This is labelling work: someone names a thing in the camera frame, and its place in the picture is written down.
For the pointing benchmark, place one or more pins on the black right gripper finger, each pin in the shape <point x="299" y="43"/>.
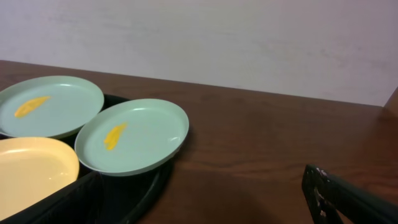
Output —
<point x="328" y="195"/>

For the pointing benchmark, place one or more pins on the yellow plate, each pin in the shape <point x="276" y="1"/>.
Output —
<point x="32" y="169"/>

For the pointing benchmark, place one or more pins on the black round tray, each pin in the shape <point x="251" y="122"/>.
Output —
<point x="99" y="198"/>

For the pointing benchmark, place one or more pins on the mint green plate right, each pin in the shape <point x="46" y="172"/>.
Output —
<point x="133" y="137"/>

